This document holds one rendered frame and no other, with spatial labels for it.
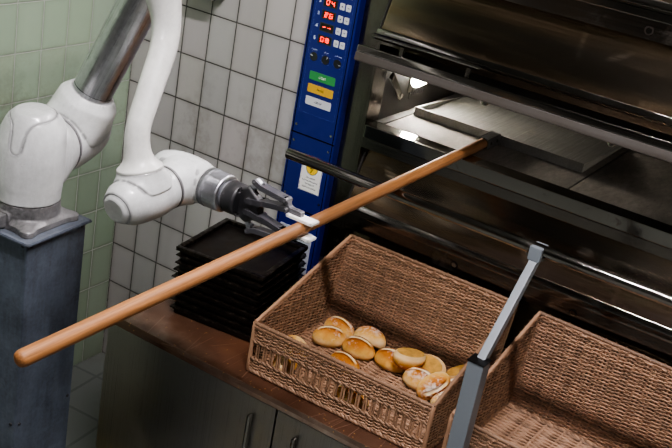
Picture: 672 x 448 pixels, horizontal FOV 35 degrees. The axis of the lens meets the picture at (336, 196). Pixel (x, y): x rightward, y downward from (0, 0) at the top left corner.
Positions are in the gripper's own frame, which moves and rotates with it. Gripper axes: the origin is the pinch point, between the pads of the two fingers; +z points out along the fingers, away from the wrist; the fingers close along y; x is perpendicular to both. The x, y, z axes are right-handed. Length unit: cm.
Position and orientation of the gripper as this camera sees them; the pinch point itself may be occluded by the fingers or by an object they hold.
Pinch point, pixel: (301, 226)
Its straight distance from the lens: 228.7
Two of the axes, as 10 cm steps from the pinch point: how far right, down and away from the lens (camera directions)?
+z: 8.2, 3.4, -4.6
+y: -1.7, 9.1, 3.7
